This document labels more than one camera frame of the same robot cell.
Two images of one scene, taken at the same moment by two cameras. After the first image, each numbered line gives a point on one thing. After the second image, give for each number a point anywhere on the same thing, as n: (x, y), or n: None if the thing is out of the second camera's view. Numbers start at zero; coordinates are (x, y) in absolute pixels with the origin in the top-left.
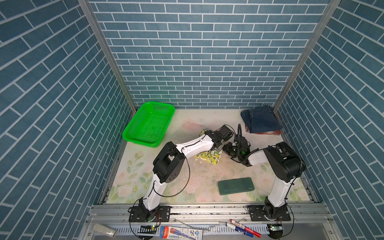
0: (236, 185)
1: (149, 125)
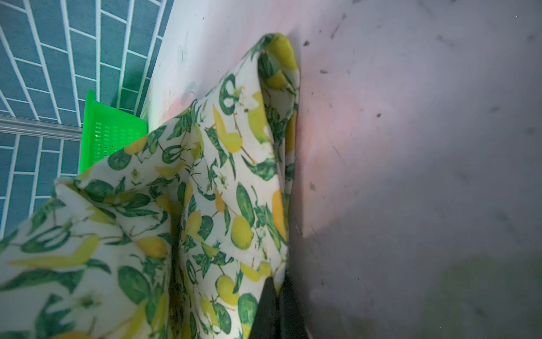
0: None
1: (105, 131)
